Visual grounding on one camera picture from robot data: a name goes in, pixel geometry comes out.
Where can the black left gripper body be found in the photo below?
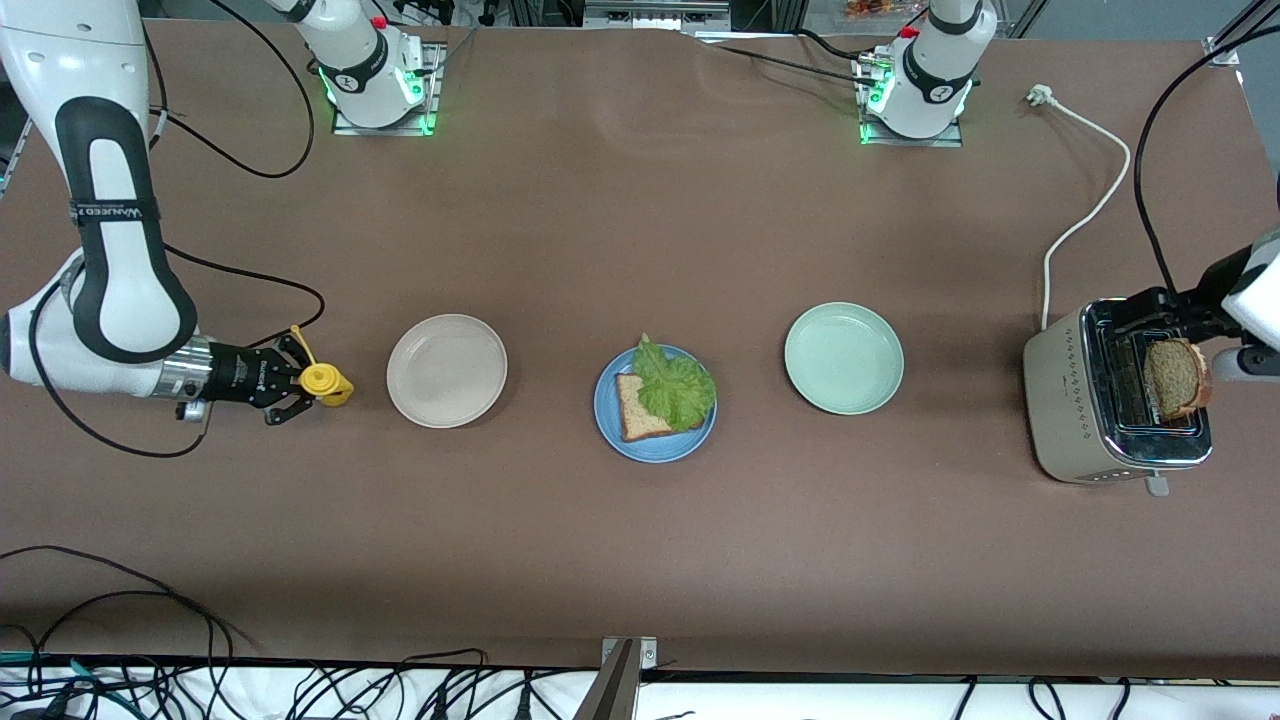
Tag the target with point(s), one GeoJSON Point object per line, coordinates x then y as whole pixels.
{"type": "Point", "coordinates": [1196, 303]}

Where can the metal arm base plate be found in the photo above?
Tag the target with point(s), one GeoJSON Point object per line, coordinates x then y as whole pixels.
{"type": "Point", "coordinates": [437, 100]}
{"type": "Point", "coordinates": [910, 142]}

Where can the brown bread slice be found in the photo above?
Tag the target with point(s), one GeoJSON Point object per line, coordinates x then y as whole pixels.
{"type": "Point", "coordinates": [1178, 378]}
{"type": "Point", "coordinates": [635, 410]}

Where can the orange packet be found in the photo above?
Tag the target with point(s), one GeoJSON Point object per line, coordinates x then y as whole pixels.
{"type": "Point", "coordinates": [872, 8]}

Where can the metal table bracket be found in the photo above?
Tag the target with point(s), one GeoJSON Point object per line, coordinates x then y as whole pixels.
{"type": "Point", "coordinates": [615, 690]}

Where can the white shelf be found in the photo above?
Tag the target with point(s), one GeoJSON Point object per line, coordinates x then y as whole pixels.
{"type": "Point", "coordinates": [800, 700]}

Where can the beige chrome toaster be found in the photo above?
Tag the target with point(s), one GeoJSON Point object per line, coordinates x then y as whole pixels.
{"type": "Point", "coordinates": [1060, 400]}

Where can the blue plate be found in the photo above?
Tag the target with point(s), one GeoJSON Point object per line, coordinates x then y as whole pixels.
{"type": "Point", "coordinates": [650, 452]}

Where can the green plate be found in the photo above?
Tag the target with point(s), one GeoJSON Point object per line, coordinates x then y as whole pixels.
{"type": "Point", "coordinates": [844, 358]}

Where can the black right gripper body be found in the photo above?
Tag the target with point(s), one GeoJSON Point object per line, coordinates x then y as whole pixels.
{"type": "Point", "coordinates": [236, 373]}

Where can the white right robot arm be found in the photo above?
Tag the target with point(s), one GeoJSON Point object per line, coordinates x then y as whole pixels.
{"type": "Point", "coordinates": [110, 200]}

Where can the aluminium frame rail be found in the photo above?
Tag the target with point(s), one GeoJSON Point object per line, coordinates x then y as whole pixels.
{"type": "Point", "coordinates": [1240, 30]}

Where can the green lettuce leaf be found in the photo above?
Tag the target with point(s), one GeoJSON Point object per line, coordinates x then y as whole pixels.
{"type": "Point", "coordinates": [680, 395]}

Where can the grey metal bracket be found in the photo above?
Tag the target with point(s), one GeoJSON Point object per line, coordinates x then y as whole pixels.
{"type": "Point", "coordinates": [655, 12]}

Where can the yellow squeeze bottle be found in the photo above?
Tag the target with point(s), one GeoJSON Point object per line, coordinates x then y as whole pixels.
{"type": "Point", "coordinates": [325, 382]}

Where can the beige plate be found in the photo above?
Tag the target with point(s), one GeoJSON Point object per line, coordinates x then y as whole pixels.
{"type": "Point", "coordinates": [446, 371]}

